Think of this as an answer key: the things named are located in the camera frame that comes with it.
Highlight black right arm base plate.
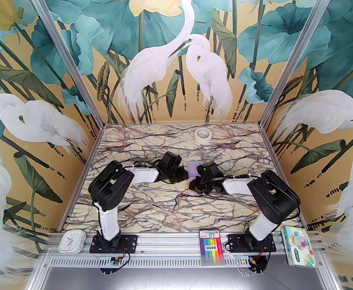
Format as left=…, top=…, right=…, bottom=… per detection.
left=227, top=234, right=276, bottom=253

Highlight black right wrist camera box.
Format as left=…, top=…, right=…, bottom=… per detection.
left=188, top=177, right=204, bottom=194

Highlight white alarm clock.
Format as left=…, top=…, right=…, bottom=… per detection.
left=58, top=229, right=86, bottom=254

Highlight black bracket with yellow connector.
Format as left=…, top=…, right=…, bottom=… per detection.
left=247, top=256, right=268, bottom=276

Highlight perforated metal cable tray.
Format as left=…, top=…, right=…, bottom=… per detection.
left=48, top=255, right=257, bottom=268

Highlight aluminium table edge rail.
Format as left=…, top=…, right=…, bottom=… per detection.
left=57, top=124, right=106, bottom=233
left=258, top=124, right=304, bottom=224
left=103, top=122, right=261, bottom=127

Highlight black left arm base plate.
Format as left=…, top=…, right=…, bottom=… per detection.
left=90, top=234, right=138, bottom=253

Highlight purple paper sheet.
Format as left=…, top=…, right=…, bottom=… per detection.
left=187, top=161, right=208, bottom=196

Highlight aluminium corner post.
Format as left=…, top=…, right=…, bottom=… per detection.
left=22, top=0, right=105, bottom=127
left=260, top=0, right=339, bottom=127

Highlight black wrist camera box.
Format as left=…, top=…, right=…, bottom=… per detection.
left=172, top=166, right=189, bottom=183
left=188, top=177, right=204, bottom=194

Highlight coloured marker pen box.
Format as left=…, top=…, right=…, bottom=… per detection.
left=199, top=228, right=225, bottom=266

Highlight cartoon print tissue pack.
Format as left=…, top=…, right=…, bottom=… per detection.
left=281, top=226, right=317, bottom=268

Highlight cream masking tape roll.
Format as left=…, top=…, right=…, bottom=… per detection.
left=194, top=128, right=212, bottom=146

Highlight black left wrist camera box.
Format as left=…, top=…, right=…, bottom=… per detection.
left=172, top=166, right=189, bottom=183

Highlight grey metal shelf panel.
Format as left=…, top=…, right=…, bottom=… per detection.
left=28, top=267, right=334, bottom=290

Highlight aluminium frame beam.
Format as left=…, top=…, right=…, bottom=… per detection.
left=42, top=231, right=323, bottom=256

